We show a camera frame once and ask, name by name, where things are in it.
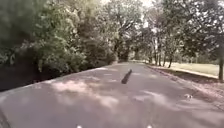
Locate grass lawn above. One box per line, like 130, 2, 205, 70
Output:
146, 60, 221, 78

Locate row of trees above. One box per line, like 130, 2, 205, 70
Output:
99, 0, 224, 81

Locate dark oblong object on path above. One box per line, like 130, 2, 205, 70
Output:
120, 68, 133, 85

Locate leaf-strewn dirt verge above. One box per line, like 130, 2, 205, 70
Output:
146, 64, 224, 104

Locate grey asphalt path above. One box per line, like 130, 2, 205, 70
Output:
0, 60, 224, 128

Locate dense green bushes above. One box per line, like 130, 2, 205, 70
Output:
0, 0, 118, 93

